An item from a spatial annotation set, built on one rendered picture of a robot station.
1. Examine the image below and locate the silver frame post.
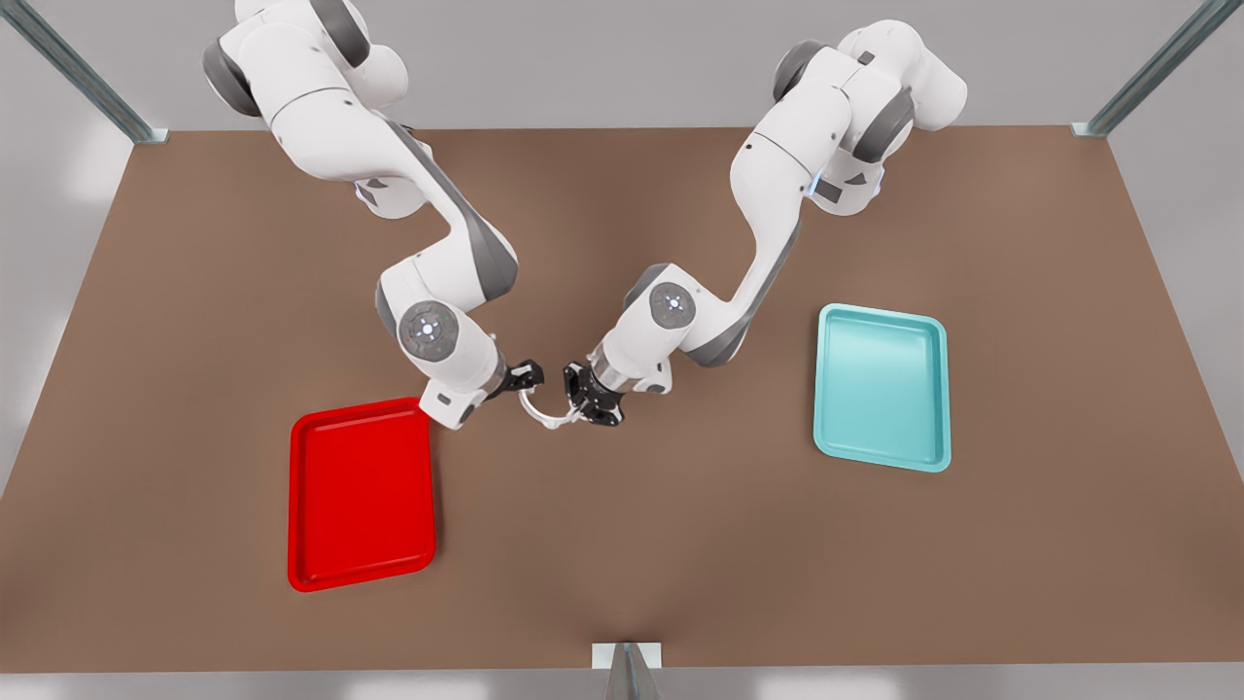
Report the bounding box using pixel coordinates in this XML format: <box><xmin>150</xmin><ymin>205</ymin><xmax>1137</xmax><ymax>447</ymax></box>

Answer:
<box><xmin>1071</xmin><ymin>0</ymin><xmax>1244</xmax><ymax>138</ymax></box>
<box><xmin>592</xmin><ymin>642</ymin><xmax>663</xmax><ymax>700</ymax></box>
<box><xmin>0</xmin><ymin>0</ymin><xmax>169</xmax><ymax>146</ymax></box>

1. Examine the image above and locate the red tray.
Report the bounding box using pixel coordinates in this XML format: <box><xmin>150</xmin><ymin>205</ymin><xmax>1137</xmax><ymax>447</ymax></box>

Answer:
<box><xmin>288</xmin><ymin>397</ymin><xmax>437</xmax><ymax>593</ymax></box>

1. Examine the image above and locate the white drainage pipe clamp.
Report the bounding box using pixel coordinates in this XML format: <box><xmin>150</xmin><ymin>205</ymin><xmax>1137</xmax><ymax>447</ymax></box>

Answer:
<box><xmin>518</xmin><ymin>386</ymin><xmax>587</xmax><ymax>432</ymax></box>

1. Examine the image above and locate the teal tray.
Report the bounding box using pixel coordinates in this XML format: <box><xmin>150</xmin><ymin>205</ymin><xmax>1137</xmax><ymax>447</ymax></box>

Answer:
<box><xmin>812</xmin><ymin>303</ymin><xmax>952</xmax><ymax>474</ymax></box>

